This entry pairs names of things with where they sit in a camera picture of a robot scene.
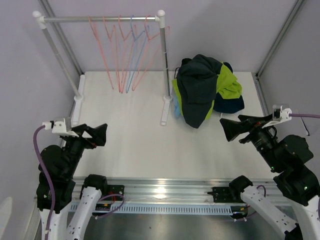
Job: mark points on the pink empty wire hanger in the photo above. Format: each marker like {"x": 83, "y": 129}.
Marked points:
{"x": 146, "y": 63}

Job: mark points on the dark teal shorts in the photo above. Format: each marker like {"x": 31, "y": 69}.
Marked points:
{"x": 197, "y": 85}

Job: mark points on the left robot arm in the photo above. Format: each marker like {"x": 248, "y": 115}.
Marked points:
{"x": 57, "y": 166}

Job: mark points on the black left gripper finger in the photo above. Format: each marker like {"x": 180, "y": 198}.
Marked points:
{"x": 79, "y": 129}
{"x": 98, "y": 135}

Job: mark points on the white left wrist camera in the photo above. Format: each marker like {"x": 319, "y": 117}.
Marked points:
{"x": 61, "y": 126}

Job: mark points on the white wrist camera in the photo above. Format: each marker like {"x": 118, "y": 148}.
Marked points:
{"x": 61, "y": 126}
{"x": 281, "y": 114}

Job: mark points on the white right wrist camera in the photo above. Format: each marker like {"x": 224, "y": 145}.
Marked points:
{"x": 281, "y": 114}

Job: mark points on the light blue shorts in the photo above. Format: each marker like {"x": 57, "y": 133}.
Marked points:
{"x": 176, "y": 107}

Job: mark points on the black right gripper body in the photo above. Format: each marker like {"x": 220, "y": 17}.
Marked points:
{"x": 261, "y": 137}

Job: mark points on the white slotted cable duct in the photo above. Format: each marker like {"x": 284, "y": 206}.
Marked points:
{"x": 208, "y": 208}

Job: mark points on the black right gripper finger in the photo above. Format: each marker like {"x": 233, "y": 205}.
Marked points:
{"x": 232, "y": 129}
{"x": 254, "y": 119}

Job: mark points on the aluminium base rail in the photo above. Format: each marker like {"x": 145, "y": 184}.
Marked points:
{"x": 179, "y": 191}

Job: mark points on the white clothes rack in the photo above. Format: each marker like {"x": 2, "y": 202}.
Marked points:
{"x": 78, "y": 91}

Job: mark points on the navy blue shorts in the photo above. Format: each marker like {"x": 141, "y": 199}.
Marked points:
{"x": 229, "y": 99}

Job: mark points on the light blue wire hanger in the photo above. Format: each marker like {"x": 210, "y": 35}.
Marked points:
{"x": 134, "y": 61}

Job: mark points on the pink hanger of teal shorts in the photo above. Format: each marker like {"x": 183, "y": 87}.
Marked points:
{"x": 94, "y": 29}

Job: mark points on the black shorts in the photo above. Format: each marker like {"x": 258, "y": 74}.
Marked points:
{"x": 184, "y": 61}

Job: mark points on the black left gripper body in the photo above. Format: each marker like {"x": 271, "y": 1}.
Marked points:
{"x": 76, "y": 145}

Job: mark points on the lime green shorts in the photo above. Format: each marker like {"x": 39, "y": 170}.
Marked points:
{"x": 176, "y": 92}

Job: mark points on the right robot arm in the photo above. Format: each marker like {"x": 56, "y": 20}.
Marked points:
{"x": 287, "y": 159}

